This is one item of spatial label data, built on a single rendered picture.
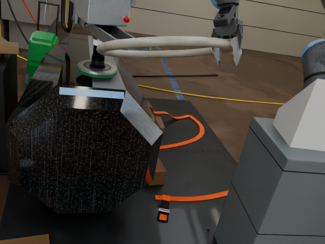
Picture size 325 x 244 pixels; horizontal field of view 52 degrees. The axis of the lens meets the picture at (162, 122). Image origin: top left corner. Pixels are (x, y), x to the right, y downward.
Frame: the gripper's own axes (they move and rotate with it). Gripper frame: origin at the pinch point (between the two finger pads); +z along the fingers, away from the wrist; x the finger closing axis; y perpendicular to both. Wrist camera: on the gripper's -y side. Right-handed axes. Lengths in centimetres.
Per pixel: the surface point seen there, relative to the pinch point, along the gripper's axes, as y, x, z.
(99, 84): 30, 79, 6
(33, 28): 218, 349, -73
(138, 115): 41, 63, 23
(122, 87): 37, 70, 8
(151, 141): 48, 59, 38
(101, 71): 32, 79, -1
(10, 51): 34, 154, -17
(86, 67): 30, 88, -3
